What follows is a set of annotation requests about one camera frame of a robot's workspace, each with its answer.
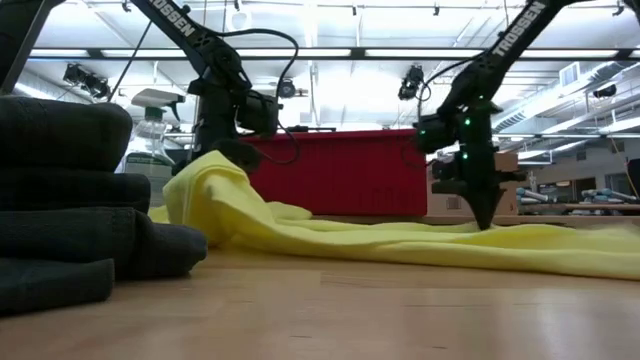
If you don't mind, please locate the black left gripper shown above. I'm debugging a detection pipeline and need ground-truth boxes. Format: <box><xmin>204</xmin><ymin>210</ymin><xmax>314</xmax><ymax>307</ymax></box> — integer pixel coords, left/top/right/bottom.
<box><xmin>172</xmin><ymin>117</ymin><xmax>264</xmax><ymax>176</ymax></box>

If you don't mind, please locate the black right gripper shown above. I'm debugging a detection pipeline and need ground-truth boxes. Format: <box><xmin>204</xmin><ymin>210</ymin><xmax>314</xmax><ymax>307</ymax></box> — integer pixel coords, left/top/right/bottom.
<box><xmin>432</xmin><ymin>154</ymin><xmax>527</xmax><ymax>230</ymax></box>

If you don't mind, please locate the yellow garment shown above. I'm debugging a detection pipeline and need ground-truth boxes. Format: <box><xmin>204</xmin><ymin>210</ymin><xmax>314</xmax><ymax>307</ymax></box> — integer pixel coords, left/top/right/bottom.
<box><xmin>148</xmin><ymin>149</ymin><xmax>640</xmax><ymax>281</ymax></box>

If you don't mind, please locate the dark grey garment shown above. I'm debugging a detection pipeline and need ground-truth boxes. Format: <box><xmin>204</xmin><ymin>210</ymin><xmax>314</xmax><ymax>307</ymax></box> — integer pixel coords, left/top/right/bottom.
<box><xmin>0</xmin><ymin>95</ymin><xmax>209</xmax><ymax>316</ymax></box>

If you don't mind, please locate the red plastic bin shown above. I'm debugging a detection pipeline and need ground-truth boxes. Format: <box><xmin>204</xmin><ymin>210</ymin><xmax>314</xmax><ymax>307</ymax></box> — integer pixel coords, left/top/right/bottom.
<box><xmin>239</xmin><ymin>128</ymin><xmax>430</xmax><ymax>217</ymax></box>

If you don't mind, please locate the cardboard box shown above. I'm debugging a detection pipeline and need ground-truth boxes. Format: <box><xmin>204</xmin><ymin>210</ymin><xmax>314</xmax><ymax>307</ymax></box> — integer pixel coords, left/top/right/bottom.
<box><xmin>427</xmin><ymin>151</ymin><xmax>519</xmax><ymax>217</ymax></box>

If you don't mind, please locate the clear spray bottle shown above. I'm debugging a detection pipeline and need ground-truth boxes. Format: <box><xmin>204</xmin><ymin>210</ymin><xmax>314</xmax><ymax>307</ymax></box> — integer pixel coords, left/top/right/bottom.
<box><xmin>115</xmin><ymin>88</ymin><xmax>186</xmax><ymax>209</ymax></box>

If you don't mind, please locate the black overhead crossbar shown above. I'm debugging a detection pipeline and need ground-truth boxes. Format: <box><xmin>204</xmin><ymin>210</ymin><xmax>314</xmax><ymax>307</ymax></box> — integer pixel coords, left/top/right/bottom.
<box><xmin>27</xmin><ymin>47</ymin><xmax>640</xmax><ymax>62</ymax></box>

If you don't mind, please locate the black ceiling spotlight cluster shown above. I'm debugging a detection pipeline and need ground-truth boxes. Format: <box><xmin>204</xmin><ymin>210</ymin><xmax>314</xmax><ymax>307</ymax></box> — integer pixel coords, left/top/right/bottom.
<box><xmin>62</xmin><ymin>63</ymin><xmax>112</xmax><ymax>100</ymax></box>

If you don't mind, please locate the black overhead camera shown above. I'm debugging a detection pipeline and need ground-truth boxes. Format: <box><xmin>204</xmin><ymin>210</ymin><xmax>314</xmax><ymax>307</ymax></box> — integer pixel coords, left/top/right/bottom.
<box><xmin>276</xmin><ymin>77</ymin><xmax>309</xmax><ymax>100</ymax></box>

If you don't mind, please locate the long black hanging cable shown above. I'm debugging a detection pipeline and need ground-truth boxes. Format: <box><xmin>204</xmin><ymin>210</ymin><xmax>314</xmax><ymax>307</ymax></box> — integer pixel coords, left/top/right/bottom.
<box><xmin>107</xmin><ymin>19</ymin><xmax>154</xmax><ymax>104</ymax></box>

